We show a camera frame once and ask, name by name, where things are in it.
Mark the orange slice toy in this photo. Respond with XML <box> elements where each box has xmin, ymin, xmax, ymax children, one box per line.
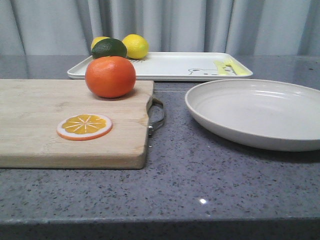
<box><xmin>56</xmin><ymin>113</ymin><xmax>113</xmax><ymax>141</ymax></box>

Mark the metal cutting board handle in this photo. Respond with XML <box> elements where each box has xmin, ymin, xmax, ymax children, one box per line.
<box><xmin>147</xmin><ymin>97</ymin><xmax>165</xmax><ymax>137</ymax></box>

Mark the yellow lemon left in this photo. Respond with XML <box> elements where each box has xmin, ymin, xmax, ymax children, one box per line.
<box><xmin>90</xmin><ymin>36</ymin><xmax>109</xmax><ymax>50</ymax></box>

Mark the yellow lemon right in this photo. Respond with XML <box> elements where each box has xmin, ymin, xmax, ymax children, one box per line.
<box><xmin>122</xmin><ymin>34</ymin><xmax>149</xmax><ymax>60</ymax></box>

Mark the yellow lemon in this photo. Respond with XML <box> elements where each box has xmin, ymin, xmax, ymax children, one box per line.
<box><xmin>90</xmin><ymin>36</ymin><xmax>109</xmax><ymax>50</ymax></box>
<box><xmin>122</xmin><ymin>34</ymin><xmax>149</xmax><ymax>60</ymax></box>

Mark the white bear print tray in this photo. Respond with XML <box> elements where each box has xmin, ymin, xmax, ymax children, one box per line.
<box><xmin>66</xmin><ymin>51</ymin><xmax>254</xmax><ymax>82</ymax></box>

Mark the green lime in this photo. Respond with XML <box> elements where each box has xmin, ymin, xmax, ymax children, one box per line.
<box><xmin>91</xmin><ymin>38</ymin><xmax>127</xmax><ymax>59</ymax></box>

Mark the orange mandarin fruit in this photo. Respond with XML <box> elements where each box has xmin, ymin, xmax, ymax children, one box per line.
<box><xmin>84</xmin><ymin>56</ymin><xmax>136</xmax><ymax>98</ymax></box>

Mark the grey curtain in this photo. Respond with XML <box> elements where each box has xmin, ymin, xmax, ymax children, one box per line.
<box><xmin>0</xmin><ymin>0</ymin><xmax>320</xmax><ymax>56</ymax></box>

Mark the beige round plate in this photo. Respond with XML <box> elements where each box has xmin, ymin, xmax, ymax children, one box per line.
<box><xmin>185</xmin><ymin>79</ymin><xmax>320</xmax><ymax>152</ymax></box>

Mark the wooden cutting board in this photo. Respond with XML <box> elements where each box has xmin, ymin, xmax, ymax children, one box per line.
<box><xmin>0</xmin><ymin>79</ymin><xmax>154</xmax><ymax>169</ymax></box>

